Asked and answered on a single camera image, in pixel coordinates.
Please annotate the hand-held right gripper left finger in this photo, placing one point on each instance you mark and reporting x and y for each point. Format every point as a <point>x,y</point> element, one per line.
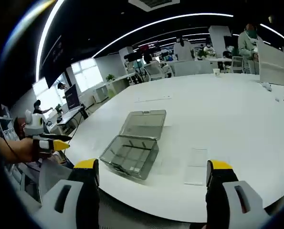
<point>84,190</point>

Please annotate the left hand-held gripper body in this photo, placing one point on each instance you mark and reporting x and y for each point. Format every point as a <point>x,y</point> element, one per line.
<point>35,124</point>

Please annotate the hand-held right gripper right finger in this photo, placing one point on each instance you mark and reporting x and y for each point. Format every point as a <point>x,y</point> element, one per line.
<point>218,190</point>

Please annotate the clear plastic divider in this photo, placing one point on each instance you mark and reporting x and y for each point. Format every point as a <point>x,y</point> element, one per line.
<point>195,167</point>

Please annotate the transparent grey guide fixture box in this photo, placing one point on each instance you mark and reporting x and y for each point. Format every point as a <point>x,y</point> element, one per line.
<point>141,128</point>

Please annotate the person's left hand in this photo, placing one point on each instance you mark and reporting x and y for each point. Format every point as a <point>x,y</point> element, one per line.
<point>24,150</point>

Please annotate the white mesh office chair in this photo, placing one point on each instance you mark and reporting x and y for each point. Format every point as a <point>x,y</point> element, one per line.
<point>53,176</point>

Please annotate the dark computer monitor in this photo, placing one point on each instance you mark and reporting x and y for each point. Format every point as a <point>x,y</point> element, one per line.
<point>71,97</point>

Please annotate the potted green plant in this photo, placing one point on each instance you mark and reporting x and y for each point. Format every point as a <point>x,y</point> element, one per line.
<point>202,54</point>
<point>110,77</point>

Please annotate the crumpled white thing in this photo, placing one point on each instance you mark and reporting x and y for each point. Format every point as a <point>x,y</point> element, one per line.
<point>267,87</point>

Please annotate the white paper cup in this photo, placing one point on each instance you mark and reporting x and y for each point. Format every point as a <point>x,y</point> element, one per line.
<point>216,73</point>

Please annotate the grey board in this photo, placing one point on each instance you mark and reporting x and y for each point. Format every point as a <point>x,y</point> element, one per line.
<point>275,64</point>

